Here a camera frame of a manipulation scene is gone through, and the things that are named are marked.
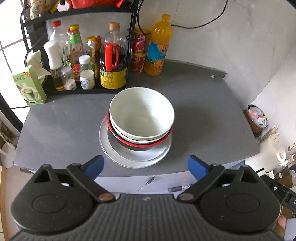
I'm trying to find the small white seasoning jar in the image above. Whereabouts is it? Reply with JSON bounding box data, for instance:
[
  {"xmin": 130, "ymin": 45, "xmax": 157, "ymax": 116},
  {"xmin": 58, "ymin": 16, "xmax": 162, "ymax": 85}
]
[{"xmin": 79, "ymin": 55, "xmax": 95, "ymax": 90}]

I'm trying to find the red cola can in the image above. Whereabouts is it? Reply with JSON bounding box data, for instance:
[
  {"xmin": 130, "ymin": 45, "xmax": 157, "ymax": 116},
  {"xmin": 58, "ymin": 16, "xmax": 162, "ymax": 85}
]
[
  {"xmin": 131, "ymin": 53, "xmax": 146, "ymax": 73},
  {"xmin": 133, "ymin": 28, "xmax": 149, "ymax": 53}
]

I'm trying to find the orange juice bottle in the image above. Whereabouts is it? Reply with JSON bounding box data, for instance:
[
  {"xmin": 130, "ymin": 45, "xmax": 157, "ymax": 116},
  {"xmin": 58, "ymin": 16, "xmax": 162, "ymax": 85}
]
[{"xmin": 144, "ymin": 14, "xmax": 173, "ymax": 76}]

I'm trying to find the red rimmed bowl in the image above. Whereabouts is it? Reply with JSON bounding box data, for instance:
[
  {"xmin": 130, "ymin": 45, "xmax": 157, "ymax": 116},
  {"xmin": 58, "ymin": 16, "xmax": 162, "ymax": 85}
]
[{"xmin": 107, "ymin": 109, "xmax": 175, "ymax": 149}]

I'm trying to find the white rice cooker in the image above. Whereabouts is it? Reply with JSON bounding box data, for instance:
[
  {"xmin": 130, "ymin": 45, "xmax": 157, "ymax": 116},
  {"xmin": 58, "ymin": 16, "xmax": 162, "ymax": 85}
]
[{"xmin": 259, "ymin": 135, "xmax": 287, "ymax": 172}]

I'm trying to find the white cap oil bottle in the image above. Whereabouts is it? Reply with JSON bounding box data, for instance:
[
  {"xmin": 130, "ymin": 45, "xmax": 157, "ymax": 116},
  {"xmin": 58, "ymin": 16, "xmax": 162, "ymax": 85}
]
[{"xmin": 43, "ymin": 39, "xmax": 66, "ymax": 91}]

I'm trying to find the upper red cola can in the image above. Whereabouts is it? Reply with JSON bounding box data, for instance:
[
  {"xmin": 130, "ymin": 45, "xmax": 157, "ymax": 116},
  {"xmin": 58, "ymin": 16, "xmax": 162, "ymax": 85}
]
[{"xmin": 133, "ymin": 28, "xmax": 149, "ymax": 53}]

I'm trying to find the black metal shelf rack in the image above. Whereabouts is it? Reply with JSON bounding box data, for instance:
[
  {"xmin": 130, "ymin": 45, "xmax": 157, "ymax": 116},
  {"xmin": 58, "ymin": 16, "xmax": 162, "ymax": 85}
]
[{"xmin": 20, "ymin": 1, "xmax": 139, "ymax": 96}]

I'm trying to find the soy sauce bottle red handle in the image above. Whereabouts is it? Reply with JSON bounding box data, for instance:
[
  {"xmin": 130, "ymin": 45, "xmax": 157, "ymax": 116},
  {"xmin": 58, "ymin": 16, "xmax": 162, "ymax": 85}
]
[{"xmin": 99, "ymin": 22, "xmax": 128, "ymax": 89}]

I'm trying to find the black power cable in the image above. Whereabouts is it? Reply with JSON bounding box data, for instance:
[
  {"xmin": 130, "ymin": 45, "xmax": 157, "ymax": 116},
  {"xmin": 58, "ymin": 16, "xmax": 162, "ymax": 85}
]
[{"xmin": 136, "ymin": 0, "xmax": 230, "ymax": 35}]

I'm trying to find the green tissue box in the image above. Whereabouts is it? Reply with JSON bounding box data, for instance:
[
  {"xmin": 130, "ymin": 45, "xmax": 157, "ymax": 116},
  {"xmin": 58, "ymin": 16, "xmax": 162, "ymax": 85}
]
[{"xmin": 12, "ymin": 65, "xmax": 47, "ymax": 106}]

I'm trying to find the white ceramic bowl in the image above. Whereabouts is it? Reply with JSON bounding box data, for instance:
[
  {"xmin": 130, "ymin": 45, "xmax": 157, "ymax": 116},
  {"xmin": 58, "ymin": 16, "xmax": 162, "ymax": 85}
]
[{"xmin": 109, "ymin": 87, "xmax": 175, "ymax": 140}]

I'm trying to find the brown trash bin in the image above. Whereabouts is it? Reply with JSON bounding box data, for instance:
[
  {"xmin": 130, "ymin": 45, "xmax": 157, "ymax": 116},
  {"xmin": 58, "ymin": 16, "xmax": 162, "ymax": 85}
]
[{"xmin": 243, "ymin": 104, "xmax": 268, "ymax": 137}]

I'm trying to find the white bakery print plate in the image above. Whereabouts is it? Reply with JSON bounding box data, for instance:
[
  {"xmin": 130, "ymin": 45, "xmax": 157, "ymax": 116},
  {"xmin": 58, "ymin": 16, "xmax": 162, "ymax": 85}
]
[{"xmin": 99, "ymin": 118, "xmax": 173, "ymax": 169}]

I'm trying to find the small glass salt jar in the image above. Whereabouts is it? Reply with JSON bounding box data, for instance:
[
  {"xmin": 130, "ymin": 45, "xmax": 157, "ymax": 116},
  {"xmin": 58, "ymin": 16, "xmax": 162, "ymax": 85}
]
[{"xmin": 61, "ymin": 66, "xmax": 76, "ymax": 91}]

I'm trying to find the green label sauce bottle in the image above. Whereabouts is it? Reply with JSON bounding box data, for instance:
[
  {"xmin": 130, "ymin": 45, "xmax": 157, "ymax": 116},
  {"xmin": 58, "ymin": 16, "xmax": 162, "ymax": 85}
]
[{"xmin": 69, "ymin": 24, "xmax": 84, "ymax": 82}]

